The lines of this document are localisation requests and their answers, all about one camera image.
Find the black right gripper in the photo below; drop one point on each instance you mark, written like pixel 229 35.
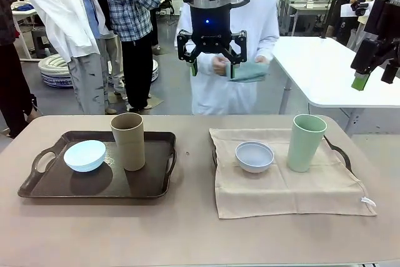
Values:
pixel 387 20

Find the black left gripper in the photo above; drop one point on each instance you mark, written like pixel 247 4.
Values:
pixel 211 29

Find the green cloth mat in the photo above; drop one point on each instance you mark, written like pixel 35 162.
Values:
pixel 250 73

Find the mint green tall cup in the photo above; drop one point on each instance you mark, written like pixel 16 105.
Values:
pixel 304 148

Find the grey blue bowl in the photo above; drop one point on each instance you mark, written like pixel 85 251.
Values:
pixel 254 158

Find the tan tall cup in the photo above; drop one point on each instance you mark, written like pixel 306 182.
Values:
pixel 131 145

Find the beige cloth mat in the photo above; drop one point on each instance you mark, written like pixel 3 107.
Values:
pixel 281 195

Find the light blue bowl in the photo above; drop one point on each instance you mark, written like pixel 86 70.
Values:
pixel 84 157

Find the person's right forearm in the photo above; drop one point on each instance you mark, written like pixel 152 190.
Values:
pixel 206 60

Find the person's left forearm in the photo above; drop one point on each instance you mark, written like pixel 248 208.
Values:
pixel 273 45

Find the dark brown serving tray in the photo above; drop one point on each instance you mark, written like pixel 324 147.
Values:
pixel 140 182
pixel 346 155

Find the person's right hand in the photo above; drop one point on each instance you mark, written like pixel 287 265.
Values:
pixel 218 65

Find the person's left hand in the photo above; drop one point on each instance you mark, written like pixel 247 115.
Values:
pixel 263 59

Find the white side table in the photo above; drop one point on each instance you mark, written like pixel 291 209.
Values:
pixel 328 70

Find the person in white hoodie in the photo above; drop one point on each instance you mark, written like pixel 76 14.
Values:
pixel 218 98

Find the black office chair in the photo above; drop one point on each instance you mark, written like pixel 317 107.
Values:
pixel 167 4

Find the grey background workbench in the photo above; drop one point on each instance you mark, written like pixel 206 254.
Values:
pixel 306 10

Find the person in plaid shirt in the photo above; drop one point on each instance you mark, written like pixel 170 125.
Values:
pixel 131 4

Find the white blue round floor base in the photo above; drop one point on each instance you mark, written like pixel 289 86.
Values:
pixel 53 73

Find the grey plastic stool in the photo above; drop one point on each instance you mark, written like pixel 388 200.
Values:
pixel 40 42

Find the white background table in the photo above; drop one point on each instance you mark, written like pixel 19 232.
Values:
pixel 22 11

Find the person in dark clothes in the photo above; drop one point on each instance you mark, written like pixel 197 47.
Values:
pixel 12 92

